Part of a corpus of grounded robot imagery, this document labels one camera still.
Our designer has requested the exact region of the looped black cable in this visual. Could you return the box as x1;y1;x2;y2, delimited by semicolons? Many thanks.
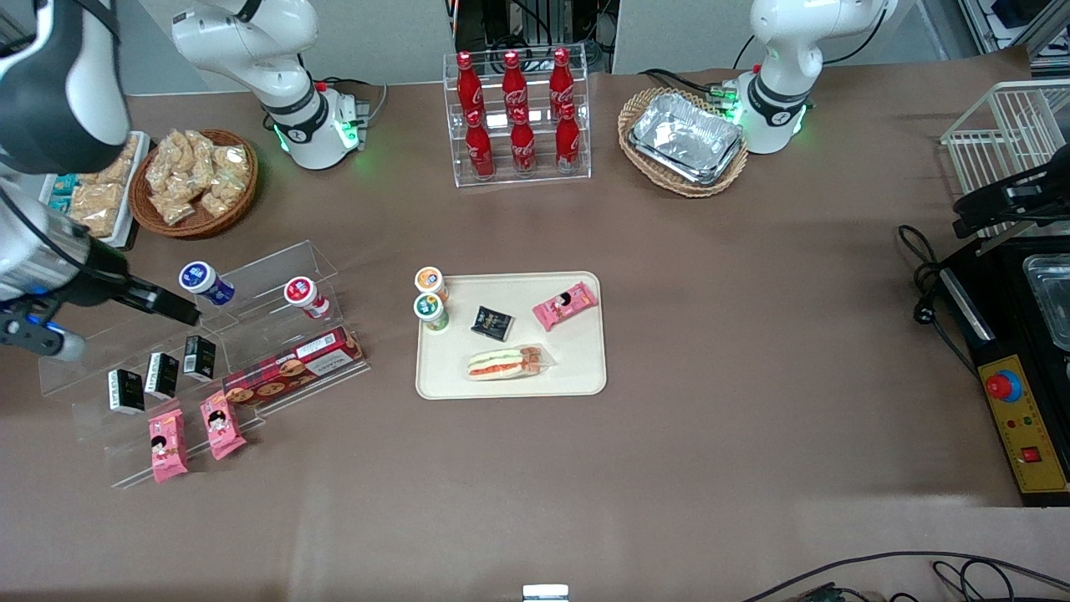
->
932;559;1070;602

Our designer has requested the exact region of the black arm base cable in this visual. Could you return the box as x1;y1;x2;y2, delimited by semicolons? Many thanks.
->
639;67;745;105

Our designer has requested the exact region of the beige plastic tray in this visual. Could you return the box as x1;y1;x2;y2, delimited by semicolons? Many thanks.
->
415;270;607;400

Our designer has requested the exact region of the long black cable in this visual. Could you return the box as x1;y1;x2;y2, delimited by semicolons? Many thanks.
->
740;550;1070;602

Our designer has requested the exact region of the red lid gum bottle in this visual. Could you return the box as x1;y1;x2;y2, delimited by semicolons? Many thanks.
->
283;276;331;320

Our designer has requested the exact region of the blue lid gum bottle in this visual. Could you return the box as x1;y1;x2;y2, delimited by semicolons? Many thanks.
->
179;261;237;307

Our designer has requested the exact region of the black equipment rack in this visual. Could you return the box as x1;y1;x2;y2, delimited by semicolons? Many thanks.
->
447;0;624;72

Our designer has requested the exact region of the green lid gum bottle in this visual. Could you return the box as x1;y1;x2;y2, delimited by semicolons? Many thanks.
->
413;293;451;334

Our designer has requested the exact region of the red cola bottle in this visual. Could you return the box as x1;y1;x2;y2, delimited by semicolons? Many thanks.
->
510;107;538;175
549;48;576;118
466;109;496;179
555;102;582;171
456;52;486;126
502;50;529;122

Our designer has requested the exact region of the black power cable with plug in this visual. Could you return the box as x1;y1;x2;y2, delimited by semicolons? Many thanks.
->
899;224;979;377

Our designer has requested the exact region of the aluminium frame shelf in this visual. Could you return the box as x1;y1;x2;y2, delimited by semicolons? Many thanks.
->
957;0;1070;76

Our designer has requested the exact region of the rice cracker pack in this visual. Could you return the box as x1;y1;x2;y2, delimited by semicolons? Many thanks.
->
71;182;126;239
100;134;139;185

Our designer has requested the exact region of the sandwich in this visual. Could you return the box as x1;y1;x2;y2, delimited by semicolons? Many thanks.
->
466;344;558;382

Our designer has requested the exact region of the clear bag of crackers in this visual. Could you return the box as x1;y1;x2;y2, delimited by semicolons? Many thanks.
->
144;138;181;202
167;130;217;172
155;188;206;227
199;146;252;220

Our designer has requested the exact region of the clear acrylic tiered snack stand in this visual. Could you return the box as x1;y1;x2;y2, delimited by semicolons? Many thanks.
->
38;241;371;490

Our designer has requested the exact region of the aluminium foil tray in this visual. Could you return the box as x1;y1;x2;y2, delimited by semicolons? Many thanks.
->
629;125;745;186
633;92;743;172

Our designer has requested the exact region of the black snack sachet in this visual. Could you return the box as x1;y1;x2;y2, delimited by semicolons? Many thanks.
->
471;305;514;343

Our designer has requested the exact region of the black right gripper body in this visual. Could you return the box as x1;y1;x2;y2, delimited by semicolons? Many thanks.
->
59;241;139;312

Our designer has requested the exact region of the black white snack box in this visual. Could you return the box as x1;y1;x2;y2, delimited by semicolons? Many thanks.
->
108;369;145;416
145;352;180;400
183;335;217;382

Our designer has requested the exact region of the black yellow sealing machine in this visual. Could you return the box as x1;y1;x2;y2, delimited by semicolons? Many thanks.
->
936;155;1070;508

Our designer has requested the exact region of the red tartan shortbread box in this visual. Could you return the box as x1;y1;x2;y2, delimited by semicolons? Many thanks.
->
222;326;366;408

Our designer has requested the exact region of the orange lid gum bottle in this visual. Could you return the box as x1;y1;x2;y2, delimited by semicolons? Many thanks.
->
415;267;450;304

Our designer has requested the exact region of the metal machine tray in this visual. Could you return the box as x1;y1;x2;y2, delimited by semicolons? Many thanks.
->
1022;253;1070;352

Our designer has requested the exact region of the clear acrylic bottle stand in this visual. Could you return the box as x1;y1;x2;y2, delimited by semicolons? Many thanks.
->
443;52;592;188

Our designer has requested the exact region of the white rectangular snack dish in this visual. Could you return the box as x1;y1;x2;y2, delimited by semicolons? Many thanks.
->
42;131;151;252

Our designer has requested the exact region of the brown wicker cracker basket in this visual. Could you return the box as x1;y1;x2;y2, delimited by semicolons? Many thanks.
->
130;129;259;239

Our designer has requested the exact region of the pink snack packet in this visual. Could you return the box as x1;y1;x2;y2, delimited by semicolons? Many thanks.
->
148;408;190;484
199;390;247;461
532;281;599;332

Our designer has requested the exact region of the white wire rack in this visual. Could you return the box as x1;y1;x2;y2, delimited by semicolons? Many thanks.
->
940;79;1070;239

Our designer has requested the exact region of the light wicker foil basket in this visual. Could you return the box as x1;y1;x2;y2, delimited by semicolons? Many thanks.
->
618;87;749;198

